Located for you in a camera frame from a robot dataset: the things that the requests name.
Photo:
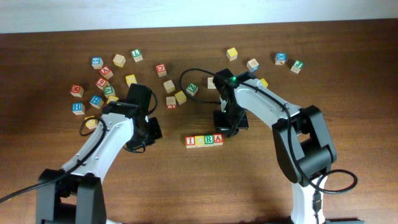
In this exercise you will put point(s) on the red 6 block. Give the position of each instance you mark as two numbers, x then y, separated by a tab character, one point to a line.
101	83

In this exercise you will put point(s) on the yellow block bottom left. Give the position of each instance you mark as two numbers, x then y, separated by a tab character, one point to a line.
91	122

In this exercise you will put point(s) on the yellow block centre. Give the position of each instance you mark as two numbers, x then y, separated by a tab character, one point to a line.
180	97

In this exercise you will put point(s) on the yellow C block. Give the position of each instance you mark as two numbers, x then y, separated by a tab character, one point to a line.
199	141

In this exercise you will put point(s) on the green R block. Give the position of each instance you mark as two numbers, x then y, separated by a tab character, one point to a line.
209	140

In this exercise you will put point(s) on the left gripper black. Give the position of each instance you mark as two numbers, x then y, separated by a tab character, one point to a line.
156	134

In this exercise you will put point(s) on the yellow block upper left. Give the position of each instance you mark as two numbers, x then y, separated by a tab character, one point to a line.
131	79

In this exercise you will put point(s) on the green Z block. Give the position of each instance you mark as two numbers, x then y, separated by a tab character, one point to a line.
192	89

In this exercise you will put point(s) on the green J block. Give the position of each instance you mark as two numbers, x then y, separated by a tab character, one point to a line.
297	66

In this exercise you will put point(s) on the red a block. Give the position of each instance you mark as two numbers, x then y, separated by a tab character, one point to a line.
218	139
106	72

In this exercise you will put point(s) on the red Q block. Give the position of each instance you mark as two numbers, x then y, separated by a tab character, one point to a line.
161	70

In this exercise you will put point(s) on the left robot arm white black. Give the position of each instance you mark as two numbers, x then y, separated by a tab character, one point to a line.
74	193

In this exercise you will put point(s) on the blue H block far-left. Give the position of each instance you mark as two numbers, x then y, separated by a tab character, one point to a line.
78	108

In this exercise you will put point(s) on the wooden block centre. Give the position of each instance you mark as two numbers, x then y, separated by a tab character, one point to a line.
169	86

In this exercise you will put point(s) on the red I block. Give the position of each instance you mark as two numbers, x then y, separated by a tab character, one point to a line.
190	142

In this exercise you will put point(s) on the plain wooden block top-left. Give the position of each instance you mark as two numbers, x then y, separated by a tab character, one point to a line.
119	60

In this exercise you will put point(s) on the green W block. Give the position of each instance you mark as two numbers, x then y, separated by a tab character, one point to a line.
109	91

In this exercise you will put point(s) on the wooden block red side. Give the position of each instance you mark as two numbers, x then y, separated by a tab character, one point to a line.
171	102

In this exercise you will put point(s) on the yellow block top right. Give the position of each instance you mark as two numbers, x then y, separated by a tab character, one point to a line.
232	54

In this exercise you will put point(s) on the blue H block tilted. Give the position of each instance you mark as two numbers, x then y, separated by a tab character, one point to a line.
96	101

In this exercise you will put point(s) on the yellow K block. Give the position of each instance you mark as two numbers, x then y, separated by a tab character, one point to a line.
264	82

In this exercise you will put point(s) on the blue S block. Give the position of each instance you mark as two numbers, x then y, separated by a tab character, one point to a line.
97	62

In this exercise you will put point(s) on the red M block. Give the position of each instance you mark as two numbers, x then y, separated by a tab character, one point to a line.
77	90

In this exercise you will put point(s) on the blue X block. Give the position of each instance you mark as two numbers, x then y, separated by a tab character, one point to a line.
280	58

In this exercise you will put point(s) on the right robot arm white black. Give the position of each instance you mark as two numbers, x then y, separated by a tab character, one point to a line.
303	145

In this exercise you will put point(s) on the white wooden block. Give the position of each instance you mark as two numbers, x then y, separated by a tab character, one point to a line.
210	84

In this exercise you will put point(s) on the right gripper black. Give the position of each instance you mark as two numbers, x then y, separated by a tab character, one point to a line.
219	126

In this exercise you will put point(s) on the yellow block beside H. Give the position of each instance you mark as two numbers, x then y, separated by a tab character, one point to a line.
112	98

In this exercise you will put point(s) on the wooden block blue D side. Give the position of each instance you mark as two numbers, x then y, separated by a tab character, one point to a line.
252	65

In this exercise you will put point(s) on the green T block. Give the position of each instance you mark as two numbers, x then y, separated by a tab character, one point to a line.
137	55

